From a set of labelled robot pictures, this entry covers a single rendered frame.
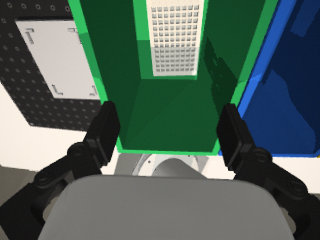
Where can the green bin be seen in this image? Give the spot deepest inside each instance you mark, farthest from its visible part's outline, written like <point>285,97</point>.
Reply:
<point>175,115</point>

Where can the blue open-top bin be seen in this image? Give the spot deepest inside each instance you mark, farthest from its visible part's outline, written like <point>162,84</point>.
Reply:
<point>283,113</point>

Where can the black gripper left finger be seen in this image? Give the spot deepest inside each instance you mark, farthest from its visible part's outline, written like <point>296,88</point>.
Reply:
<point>21,216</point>

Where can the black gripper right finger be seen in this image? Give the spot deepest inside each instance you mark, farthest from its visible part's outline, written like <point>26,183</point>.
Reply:
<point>256,166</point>

